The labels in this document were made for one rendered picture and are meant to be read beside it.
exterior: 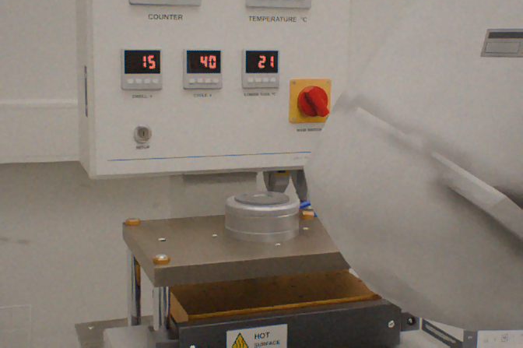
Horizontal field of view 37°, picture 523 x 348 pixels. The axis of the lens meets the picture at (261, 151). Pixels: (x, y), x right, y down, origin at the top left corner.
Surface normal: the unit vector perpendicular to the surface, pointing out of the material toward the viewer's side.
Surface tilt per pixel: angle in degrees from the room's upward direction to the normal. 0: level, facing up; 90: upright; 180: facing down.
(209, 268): 90
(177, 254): 0
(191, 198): 90
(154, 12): 90
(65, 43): 90
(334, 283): 0
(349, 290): 0
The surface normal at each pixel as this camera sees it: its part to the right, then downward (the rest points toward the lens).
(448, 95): -0.52, -0.40
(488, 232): -0.43, 0.15
